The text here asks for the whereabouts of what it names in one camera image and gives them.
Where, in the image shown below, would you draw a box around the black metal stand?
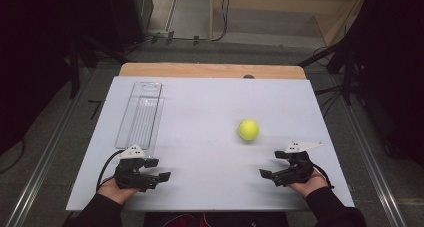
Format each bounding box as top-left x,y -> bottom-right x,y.
66,33 -> 133,100
297,36 -> 356,107

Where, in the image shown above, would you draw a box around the white table board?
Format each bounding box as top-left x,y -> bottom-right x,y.
65,75 -> 356,212

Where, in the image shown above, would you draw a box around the person's lap dark clothing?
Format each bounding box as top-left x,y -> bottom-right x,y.
143,211 -> 290,227

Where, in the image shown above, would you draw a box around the wooden table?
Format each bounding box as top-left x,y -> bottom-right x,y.
118,62 -> 308,81

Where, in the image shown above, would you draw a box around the person's left hand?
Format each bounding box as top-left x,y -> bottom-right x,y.
97,176 -> 140,206

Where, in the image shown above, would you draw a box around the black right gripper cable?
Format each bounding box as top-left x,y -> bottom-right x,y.
310,162 -> 335,190

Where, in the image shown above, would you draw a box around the metal floor rail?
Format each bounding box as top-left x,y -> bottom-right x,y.
4,68 -> 93,227
328,75 -> 409,227

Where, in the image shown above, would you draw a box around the person's right hand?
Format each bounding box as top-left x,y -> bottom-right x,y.
287,169 -> 330,199

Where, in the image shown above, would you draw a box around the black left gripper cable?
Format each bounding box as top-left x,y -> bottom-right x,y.
95,149 -> 125,193

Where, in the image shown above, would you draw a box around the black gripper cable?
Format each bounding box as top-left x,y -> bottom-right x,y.
95,149 -> 125,193
310,162 -> 335,190

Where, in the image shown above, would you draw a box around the clear plastic container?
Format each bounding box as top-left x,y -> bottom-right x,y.
114,81 -> 166,159

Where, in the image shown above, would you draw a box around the yellow tennis ball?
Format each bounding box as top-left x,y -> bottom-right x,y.
237,118 -> 260,142

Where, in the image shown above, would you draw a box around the black curtain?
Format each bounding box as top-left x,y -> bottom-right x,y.
0,0 -> 155,156
344,0 -> 424,170

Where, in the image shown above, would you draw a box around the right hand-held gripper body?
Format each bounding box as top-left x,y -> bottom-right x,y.
272,140 -> 324,188

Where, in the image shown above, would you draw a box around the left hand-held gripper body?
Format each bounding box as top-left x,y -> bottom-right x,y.
113,144 -> 161,193

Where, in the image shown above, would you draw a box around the thin black floor cable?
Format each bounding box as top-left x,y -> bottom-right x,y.
0,138 -> 26,175

